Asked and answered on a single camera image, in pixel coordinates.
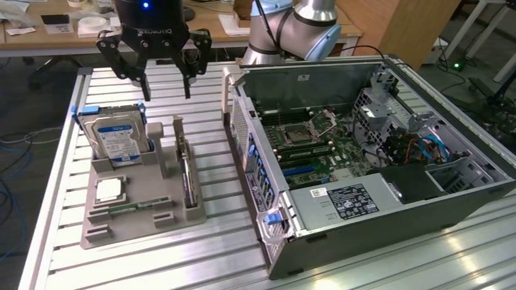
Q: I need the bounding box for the blue expansion slot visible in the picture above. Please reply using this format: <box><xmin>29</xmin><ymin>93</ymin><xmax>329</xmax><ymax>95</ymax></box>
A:
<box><xmin>282</xmin><ymin>165</ymin><xmax>316</xmax><ymax>178</ymax></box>

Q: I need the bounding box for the orange wire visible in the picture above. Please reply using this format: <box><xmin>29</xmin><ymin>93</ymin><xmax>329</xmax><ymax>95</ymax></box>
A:
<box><xmin>405</xmin><ymin>138</ymin><xmax>424</xmax><ymax>164</ymax></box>

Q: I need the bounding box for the blue data wire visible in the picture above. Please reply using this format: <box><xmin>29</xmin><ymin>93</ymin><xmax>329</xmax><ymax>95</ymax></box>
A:
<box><xmin>421</xmin><ymin>134</ymin><xmax>450</xmax><ymax>164</ymax></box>

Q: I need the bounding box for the blue floor cable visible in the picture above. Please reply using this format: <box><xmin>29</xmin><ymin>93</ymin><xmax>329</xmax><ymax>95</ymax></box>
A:
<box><xmin>0</xmin><ymin>126</ymin><xmax>41</xmax><ymax>260</ymax></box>

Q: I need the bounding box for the black and white box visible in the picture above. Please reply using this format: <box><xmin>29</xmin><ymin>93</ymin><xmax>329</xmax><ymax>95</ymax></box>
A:
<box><xmin>41</xmin><ymin>14</ymin><xmax>74</xmax><ymax>35</ymax></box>

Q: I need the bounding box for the wooden cabinet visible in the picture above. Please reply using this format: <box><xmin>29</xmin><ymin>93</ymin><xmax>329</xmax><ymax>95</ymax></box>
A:
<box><xmin>353</xmin><ymin>0</ymin><xmax>462</xmax><ymax>71</ymax></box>

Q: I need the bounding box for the perforated metal disk bay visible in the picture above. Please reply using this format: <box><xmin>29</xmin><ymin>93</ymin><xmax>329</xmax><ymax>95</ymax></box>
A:
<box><xmin>352</xmin><ymin>87</ymin><xmax>409</xmax><ymax>152</ymax></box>

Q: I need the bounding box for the white paper stack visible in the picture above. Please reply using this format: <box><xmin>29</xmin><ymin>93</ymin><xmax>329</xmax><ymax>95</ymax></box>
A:
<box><xmin>218</xmin><ymin>13</ymin><xmax>253</xmax><ymax>37</ymax></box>

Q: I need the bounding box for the installed dark RAM stick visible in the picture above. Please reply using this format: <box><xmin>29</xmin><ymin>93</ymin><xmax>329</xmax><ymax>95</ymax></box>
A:
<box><xmin>277</xmin><ymin>146</ymin><xmax>336</xmax><ymax>161</ymax></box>

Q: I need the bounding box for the wooden desk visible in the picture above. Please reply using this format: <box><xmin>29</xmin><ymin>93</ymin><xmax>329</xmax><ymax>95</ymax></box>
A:
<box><xmin>0</xmin><ymin>0</ymin><xmax>364</xmax><ymax>58</ymax></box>

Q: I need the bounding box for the black chair base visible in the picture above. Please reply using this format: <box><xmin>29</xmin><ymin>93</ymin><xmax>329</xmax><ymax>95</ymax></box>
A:
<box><xmin>21</xmin><ymin>56</ymin><xmax>84</xmax><ymax>90</ymax></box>

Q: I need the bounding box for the open dark grey PC case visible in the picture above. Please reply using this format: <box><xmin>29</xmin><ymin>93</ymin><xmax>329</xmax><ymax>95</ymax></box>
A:
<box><xmin>220</xmin><ymin>54</ymin><xmax>516</xmax><ymax>280</ymax></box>

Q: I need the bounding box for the CPU socket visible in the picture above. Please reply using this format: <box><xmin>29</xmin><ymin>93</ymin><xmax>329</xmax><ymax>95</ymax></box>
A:
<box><xmin>284</xmin><ymin>123</ymin><xmax>313</xmax><ymax>146</ymax></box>

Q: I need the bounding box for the silver CPU chip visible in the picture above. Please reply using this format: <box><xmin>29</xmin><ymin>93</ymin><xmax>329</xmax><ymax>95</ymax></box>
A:
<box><xmin>94</xmin><ymin>178</ymin><xmax>124</xmax><ymax>202</ymax></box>

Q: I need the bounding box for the hard disk in blue caddy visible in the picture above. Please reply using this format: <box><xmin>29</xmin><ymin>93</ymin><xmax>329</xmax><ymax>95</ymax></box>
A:
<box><xmin>70</xmin><ymin>102</ymin><xmax>146</xmax><ymax>167</ymax></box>

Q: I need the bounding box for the green RAM stick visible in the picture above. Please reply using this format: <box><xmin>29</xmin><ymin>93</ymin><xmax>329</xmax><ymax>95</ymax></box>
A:
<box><xmin>94</xmin><ymin>196</ymin><xmax>168</xmax><ymax>216</ymax></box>

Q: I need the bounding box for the black cable behind case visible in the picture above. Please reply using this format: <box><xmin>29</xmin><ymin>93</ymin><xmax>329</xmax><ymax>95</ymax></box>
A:
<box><xmin>340</xmin><ymin>45</ymin><xmax>405</xmax><ymax>66</ymax></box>

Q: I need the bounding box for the grey parts rack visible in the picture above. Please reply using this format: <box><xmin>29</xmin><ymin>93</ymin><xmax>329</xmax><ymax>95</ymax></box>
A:
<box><xmin>80</xmin><ymin>120</ymin><xmax>209</xmax><ymax>250</ymax></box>

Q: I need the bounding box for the black graphics card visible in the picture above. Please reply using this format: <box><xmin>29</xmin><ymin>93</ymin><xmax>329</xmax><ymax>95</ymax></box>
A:
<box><xmin>172</xmin><ymin>115</ymin><xmax>201</xmax><ymax>211</ymax></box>

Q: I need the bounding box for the green motherboard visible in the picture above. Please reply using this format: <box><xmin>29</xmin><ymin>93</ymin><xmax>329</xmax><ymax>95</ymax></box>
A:
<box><xmin>257</xmin><ymin>105</ymin><xmax>382</xmax><ymax>190</ymax></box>

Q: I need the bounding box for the grey power supply unit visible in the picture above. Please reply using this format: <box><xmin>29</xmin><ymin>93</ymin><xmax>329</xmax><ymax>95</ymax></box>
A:
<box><xmin>288</xmin><ymin>173</ymin><xmax>404</xmax><ymax>238</ymax></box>

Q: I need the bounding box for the white table frame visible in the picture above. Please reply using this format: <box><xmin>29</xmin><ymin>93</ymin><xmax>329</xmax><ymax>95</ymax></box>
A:
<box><xmin>441</xmin><ymin>0</ymin><xmax>516</xmax><ymax>83</ymax></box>

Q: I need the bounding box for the metal socket cover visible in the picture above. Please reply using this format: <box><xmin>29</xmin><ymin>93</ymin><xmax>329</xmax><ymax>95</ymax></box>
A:
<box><xmin>308</xmin><ymin>109</ymin><xmax>340</xmax><ymax>131</ymax></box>

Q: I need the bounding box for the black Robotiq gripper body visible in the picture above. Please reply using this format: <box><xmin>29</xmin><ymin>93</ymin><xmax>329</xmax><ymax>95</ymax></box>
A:
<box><xmin>114</xmin><ymin>0</ymin><xmax>190</xmax><ymax>66</ymax></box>

